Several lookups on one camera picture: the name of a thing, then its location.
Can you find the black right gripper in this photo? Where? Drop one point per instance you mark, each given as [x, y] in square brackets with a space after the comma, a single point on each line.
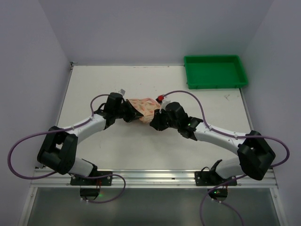
[157, 120]

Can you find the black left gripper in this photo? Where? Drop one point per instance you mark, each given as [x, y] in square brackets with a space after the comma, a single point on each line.
[128, 112]

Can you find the floral mesh laundry bag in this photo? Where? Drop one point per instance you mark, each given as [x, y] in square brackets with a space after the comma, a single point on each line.
[147, 107]

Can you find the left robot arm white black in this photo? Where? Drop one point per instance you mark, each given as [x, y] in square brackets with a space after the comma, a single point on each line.
[59, 147]

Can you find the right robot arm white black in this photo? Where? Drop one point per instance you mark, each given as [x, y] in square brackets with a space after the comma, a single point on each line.
[253, 155]

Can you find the green plastic tray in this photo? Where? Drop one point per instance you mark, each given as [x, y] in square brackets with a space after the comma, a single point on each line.
[215, 72]

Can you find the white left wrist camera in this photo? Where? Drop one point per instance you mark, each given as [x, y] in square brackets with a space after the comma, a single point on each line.
[122, 92]

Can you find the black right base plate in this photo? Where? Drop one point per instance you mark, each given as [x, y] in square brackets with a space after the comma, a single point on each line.
[211, 178]

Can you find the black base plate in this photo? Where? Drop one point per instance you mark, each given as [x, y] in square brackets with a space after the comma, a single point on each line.
[211, 178]
[96, 178]

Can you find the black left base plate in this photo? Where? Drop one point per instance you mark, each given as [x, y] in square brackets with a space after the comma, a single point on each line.
[96, 178]

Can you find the aluminium mounting rail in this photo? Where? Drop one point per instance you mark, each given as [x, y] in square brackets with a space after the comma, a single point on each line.
[161, 178]

